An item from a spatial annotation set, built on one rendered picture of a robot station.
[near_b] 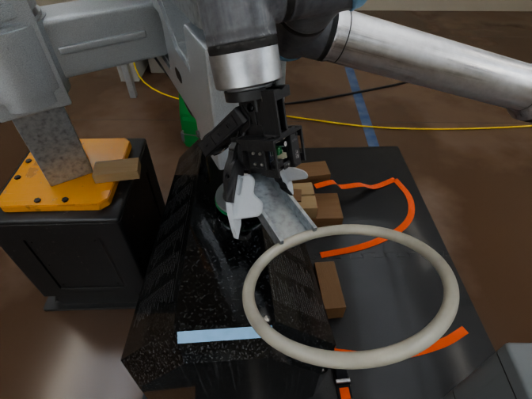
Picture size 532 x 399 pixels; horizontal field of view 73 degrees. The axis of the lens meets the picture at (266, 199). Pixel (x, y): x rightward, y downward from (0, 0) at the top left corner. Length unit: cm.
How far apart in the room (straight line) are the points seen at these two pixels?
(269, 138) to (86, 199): 137
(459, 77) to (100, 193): 147
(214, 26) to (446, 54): 41
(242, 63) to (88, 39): 121
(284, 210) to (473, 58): 67
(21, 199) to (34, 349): 87
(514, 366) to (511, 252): 159
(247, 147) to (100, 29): 120
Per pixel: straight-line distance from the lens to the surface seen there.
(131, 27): 164
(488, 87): 78
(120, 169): 178
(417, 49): 69
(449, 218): 285
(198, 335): 125
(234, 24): 45
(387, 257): 244
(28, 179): 201
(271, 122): 47
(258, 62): 46
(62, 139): 178
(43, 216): 184
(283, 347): 75
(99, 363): 220
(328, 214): 244
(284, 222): 112
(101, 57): 165
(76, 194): 181
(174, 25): 146
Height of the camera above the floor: 191
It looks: 46 degrees down
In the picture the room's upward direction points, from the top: straight up
